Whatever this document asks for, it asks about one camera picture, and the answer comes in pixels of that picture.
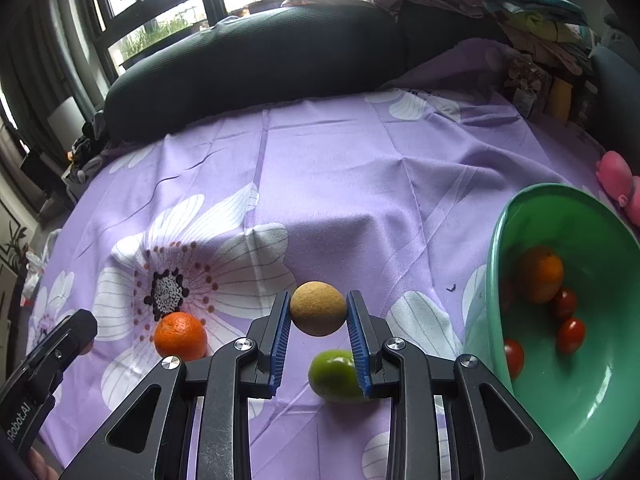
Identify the grey curtain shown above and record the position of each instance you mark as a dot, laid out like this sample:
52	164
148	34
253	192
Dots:
45	60

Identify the white board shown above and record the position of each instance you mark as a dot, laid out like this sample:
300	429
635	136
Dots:
66	120

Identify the large brown longan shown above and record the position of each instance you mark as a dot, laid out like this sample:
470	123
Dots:
318	309

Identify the heap of dark clutter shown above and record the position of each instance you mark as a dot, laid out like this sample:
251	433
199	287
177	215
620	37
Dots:
87	145

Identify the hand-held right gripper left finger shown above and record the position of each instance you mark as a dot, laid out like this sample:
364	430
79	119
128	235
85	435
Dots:
277	345

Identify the red cherry tomato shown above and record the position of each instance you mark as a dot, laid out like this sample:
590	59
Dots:
564	302
571	335
515	358

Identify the green plastic bowl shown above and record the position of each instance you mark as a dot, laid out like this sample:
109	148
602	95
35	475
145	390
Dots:
575	395

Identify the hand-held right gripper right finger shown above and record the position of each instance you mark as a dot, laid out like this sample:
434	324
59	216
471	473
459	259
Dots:
361	345

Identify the person's left hand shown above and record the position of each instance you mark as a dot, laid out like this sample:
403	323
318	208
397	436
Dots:
42	465

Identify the dark long cushion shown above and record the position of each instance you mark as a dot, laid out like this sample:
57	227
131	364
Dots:
250	60

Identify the stack of colourful folded cloths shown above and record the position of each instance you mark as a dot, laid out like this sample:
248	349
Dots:
540	35

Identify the white plastic bag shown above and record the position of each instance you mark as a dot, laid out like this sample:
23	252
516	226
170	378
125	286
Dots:
42	260

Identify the green jujube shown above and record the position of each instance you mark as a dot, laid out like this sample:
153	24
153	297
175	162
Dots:
332	377

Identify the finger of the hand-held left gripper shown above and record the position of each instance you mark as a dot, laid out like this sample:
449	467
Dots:
75	330

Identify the orange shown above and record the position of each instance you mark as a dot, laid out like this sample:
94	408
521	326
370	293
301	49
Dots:
540	274
180	336

